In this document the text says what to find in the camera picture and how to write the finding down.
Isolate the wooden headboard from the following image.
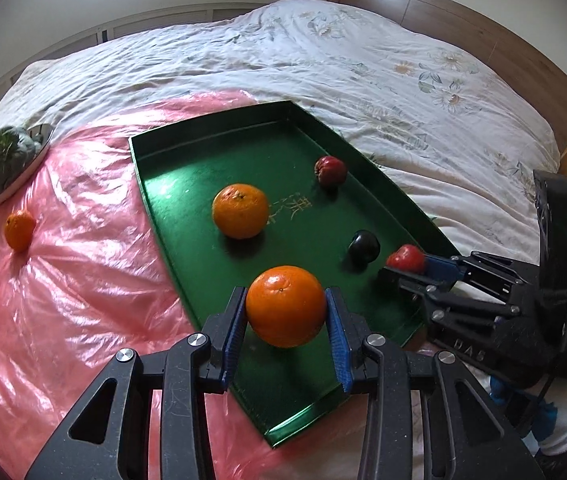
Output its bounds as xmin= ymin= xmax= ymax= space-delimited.
xmin=327 ymin=0 xmax=567 ymax=178

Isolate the orange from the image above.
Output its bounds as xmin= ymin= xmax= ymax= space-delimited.
xmin=246 ymin=265 xmax=327 ymax=349
xmin=212 ymin=183 xmax=270 ymax=240
xmin=4 ymin=209 xmax=37 ymax=253

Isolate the pink plastic sheet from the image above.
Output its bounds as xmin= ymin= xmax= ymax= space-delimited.
xmin=0 ymin=89 xmax=414 ymax=480

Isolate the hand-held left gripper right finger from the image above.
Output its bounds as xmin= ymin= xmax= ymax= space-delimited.
xmin=324 ymin=287 xmax=547 ymax=480

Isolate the green leafy vegetable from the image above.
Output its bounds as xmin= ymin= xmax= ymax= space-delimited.
xmin=0 ymin=126 xmax=43 ymax=193

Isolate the red apple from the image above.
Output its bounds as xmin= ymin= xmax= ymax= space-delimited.
xmin=386 ymin=244 xmax=427 ymax=274
xmin=314 ymin=155 xmax=348 ymax=190

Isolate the dark plum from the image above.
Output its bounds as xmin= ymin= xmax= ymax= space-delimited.
xmin=347 ymin=230 xmax=381 ymax=264

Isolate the white floral quilt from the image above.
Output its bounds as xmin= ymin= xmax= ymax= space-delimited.
xmin=0 ymin=0 xmax=561 ymax=480

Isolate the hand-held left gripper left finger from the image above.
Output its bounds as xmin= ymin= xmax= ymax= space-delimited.
xmin=23 ymin=286 xmax=249 ymax=480

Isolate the person's right hand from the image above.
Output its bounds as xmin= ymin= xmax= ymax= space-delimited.
xmin=491 ymin=377 xmax=560 ymax=442

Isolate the green tray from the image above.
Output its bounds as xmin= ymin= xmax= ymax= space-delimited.
xmin=129 ymin=100 xmax=461 ymax=450

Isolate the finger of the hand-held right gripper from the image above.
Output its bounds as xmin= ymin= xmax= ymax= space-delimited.
xmin=379 ymin=266 xmax=519 ymax=321
xmin=423 ymin=250 xmax=539 ymax=306

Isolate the white plate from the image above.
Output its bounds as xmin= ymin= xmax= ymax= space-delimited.
xmin=0 ymin=123 xmax=54 ymax=207

